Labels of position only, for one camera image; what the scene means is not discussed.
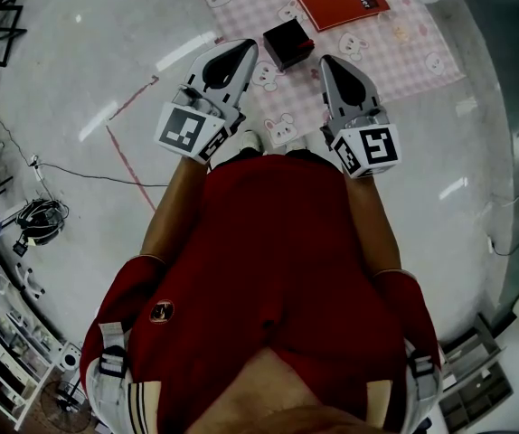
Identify white shoulder strap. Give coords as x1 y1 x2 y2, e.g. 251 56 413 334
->
85 321 135 434
401 337 445 431

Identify person's left shoe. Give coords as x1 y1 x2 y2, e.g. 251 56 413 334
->
241 129 265 154

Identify white chair base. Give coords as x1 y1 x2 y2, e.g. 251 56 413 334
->
14 261 47 301

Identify white storage shelf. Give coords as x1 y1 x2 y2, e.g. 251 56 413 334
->
0 263 58 429

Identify black floor fan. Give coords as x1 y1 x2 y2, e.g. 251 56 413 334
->
39 379 94 434

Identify red notebook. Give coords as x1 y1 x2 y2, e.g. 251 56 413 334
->
288 0 392 33

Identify pink checked rabbit mat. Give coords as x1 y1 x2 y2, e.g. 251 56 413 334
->
186 0 468 149

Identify person's red shirt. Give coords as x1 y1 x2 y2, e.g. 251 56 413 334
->
79 153 442 434

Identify person's neck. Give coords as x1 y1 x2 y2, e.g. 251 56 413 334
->
195 348 378 434

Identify person's left forearm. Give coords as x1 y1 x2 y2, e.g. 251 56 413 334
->
140 155 209 262

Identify red floor tape line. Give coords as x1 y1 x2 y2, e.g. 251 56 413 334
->
105 74 162 212

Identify grey shelf unit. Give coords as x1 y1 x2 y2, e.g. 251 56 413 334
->
437 313 514 434

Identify small black box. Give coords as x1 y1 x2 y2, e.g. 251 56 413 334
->
262 17 316 72

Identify white power strip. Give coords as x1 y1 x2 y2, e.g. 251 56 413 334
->
28 153 46 183

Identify black floor cable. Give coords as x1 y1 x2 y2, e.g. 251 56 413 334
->
0 99 171 189

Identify thin black cable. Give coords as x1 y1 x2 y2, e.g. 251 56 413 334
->
486 227 519 258

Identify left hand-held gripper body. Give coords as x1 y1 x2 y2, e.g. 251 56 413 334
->
154 85 248 166

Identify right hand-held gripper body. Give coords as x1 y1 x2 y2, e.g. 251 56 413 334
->
319 108 402 181

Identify small white appliance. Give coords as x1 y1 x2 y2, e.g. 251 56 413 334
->
57 343 83 373

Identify person's right forearm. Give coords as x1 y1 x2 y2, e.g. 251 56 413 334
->
344 173 401 274

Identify coiled black cables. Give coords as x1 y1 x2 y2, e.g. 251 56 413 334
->
14 197 71 246

